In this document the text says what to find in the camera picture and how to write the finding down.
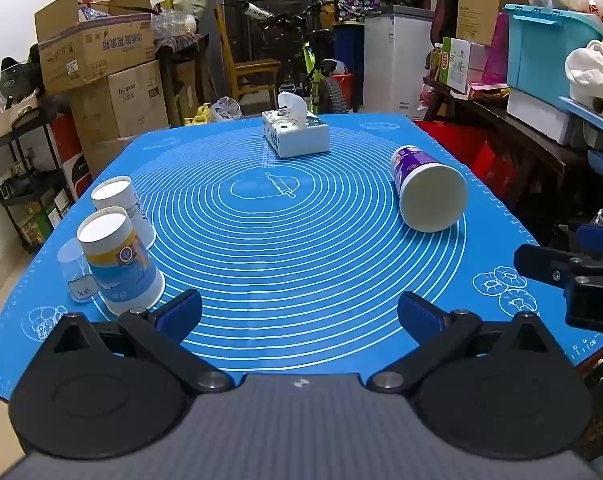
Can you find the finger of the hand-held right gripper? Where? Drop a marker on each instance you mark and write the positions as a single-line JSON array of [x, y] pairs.
[[541, 262], [599, 236]]

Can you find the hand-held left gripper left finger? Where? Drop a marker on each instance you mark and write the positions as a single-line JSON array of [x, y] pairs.
[[181, 312]]

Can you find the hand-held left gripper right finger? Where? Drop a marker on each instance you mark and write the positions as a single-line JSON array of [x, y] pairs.
[[420, 312]]

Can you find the purple print paper cup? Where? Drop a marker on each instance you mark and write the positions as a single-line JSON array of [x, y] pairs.
[[431, 195]]

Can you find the yellow blue print paper cup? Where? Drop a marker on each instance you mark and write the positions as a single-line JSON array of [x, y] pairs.
[[121, 265]]

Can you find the small clear plastic cup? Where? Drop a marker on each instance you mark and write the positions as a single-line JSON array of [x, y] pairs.
[[72, 266]]

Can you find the white paper cup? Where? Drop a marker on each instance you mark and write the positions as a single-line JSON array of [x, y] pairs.
[[115, 195]]

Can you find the blue silicone baking mat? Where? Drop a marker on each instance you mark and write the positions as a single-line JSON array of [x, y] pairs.
[[306, 260]]

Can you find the dark wooden bench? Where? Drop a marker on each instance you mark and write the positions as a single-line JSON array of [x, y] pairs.
[[511, 130]]

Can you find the white flat box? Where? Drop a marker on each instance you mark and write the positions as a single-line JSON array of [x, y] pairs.
[[536, 115]]

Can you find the red bag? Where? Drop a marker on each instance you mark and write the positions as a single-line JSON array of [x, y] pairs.
[[461, 145]]

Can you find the cream crumpled cloth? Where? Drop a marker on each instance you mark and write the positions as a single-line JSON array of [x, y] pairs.
[[594, 67]]

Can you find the teal plastic storage bin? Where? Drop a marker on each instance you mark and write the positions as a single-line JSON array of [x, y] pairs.
[[541, 50]]

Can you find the yellow toy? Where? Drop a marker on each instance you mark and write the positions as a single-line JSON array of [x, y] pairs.
[[197, 116]]

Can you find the black metal shelf rack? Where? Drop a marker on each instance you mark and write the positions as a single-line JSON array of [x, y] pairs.
[[18, 195]]

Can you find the clear plastic bag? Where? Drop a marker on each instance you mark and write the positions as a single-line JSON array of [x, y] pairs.
[[226, 109]]

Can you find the pink box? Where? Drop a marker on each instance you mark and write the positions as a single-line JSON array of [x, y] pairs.
[[496, 50]]

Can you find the white tissue box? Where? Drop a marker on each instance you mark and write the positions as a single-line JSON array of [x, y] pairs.
[[301, 135]]

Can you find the green white carton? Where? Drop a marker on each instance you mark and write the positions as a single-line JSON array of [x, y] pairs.
[[459, 65]]

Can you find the large brown cardboard box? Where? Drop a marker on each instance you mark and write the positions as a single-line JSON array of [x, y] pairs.
[[126, 100]]

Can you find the yellow drink bottle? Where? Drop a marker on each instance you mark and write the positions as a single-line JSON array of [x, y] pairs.
[[436, 62]]

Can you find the red bucket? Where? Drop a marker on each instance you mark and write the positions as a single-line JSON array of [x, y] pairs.
[[345, 87]]

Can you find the dark side table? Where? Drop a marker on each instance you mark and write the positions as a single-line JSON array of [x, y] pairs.
[[181, 70]]

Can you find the white chest freezer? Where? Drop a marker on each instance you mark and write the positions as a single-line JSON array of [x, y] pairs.
[[396, 60]]

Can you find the wooden chair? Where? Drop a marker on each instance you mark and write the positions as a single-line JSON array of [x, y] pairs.
[[251, 70]]

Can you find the shallow cardboard tray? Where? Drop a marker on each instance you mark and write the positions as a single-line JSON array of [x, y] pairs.
[[6, 120]]

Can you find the tall brown cardboard box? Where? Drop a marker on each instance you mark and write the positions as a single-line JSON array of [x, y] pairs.
[[481, 0]]

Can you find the black green bicycle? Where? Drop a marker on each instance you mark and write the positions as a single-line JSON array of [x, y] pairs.
[[311, 60]]

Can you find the open brown cardboard box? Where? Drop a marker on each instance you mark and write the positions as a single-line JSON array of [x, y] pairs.
[[91, 50]]

